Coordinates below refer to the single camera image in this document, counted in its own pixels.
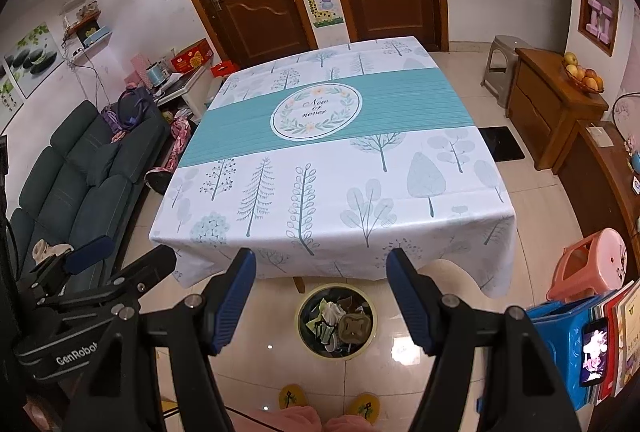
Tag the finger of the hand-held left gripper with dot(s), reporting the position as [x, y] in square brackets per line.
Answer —
[150, 264]
[90, 254]

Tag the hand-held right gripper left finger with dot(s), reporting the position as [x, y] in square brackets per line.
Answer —
[232, 307]

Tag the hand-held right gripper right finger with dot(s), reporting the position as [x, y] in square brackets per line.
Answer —
[410, 307]

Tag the round trash bin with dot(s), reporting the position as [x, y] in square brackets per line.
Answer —
[335, 353]

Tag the beige cloth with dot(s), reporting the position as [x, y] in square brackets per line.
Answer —
[50, 252]

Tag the cream plastic stool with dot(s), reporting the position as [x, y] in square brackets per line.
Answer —
[450, 277]

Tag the dark green sofa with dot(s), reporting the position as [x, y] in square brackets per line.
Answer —
[75, 192]

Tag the wooden table leg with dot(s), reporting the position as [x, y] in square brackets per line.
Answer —
[300, 284]

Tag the pale yellow paper packet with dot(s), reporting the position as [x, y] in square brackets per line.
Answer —
[314, 324]

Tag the yellow slipper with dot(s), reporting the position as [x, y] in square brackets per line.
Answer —
[291, 397]
[363, 405]

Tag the pink patterned roll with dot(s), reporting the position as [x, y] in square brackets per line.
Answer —
[175, 147]

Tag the blue storage box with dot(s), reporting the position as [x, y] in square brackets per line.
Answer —
[555, 342]

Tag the purple bag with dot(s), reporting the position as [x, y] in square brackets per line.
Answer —
[130, 109]

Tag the tree print tablecloth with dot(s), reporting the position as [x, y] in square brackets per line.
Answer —
[325, 172]

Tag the white cabinet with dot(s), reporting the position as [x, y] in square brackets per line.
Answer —
[195, 92]

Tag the black floor mat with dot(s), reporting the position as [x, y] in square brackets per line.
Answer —
[502, 143]

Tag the light blue ribbon spool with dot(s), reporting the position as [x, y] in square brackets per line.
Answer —
[156, 75]

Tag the pink plastic stool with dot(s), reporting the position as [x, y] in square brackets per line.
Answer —
[600, 257]

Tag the small red box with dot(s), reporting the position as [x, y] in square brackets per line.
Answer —
[223, 69]

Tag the large red box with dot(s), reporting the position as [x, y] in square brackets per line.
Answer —
[192, 56]

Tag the stack of picture books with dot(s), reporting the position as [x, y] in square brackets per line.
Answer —
[620, 342]

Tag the dark wooden cabinet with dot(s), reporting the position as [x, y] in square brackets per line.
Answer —
[595, 192]

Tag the wooden sideboard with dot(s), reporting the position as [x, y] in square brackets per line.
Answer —
[550, 112]

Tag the grey plastic stool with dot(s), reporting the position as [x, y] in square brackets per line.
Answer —
[500, 62]

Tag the small blue pot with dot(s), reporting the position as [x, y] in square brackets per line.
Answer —
[635, 161]

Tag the bowl of mixed fruit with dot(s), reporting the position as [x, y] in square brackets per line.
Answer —
[582, 74]

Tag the framed pink dumbbell picture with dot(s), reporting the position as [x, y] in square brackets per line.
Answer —
[600, 17]

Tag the stone picture wall panel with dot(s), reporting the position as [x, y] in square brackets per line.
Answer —
[35, 57]

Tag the wall shelf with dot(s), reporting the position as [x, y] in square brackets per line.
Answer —
[87, 29]

